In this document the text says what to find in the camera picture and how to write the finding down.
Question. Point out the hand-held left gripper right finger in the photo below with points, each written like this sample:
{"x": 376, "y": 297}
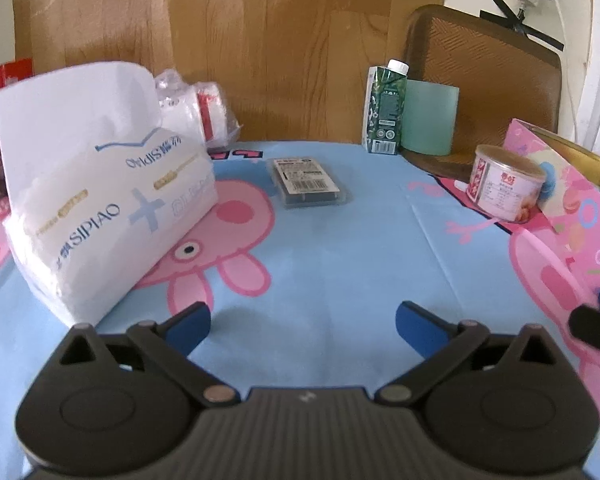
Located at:
{"x": 419, "y": 325}

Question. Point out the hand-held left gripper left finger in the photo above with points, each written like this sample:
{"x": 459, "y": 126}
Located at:
{"x": 190, "y": 327}

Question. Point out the pink gift bag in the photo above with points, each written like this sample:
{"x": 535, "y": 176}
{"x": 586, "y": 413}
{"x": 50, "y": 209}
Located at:
{"x": 574, "y": 200}

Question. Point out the blue cartoon pig tablecloth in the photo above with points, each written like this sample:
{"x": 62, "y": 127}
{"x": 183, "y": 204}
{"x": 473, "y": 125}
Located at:
{"x": 330, "y": 260}

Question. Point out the white tissue pack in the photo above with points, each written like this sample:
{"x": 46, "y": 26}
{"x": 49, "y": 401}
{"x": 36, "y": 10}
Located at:
{"x": 105, "y": 200}

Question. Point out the pink label food can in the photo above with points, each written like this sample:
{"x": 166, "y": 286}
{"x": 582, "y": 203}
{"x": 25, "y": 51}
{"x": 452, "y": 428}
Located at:
{"x": 504, "y": 185}

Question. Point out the clear flat plastic packet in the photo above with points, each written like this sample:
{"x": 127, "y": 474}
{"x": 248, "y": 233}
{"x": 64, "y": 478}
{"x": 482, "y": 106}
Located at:
{"x": 307, "y": 182}

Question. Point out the plastic-wrapped white roll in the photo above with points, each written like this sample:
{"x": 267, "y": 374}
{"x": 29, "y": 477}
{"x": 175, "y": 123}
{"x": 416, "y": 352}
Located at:
{"x": 200, "y": 110}

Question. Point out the green drink carton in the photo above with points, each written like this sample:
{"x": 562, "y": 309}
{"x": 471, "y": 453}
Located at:
{"x": 384, "y": 110}

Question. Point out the black tape cross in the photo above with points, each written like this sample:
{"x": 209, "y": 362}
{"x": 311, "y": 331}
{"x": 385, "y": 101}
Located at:
{"x": 522, "y": 22}

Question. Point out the wooden board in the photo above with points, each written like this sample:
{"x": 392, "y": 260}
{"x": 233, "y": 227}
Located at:
{"x": 255, "y": 35}

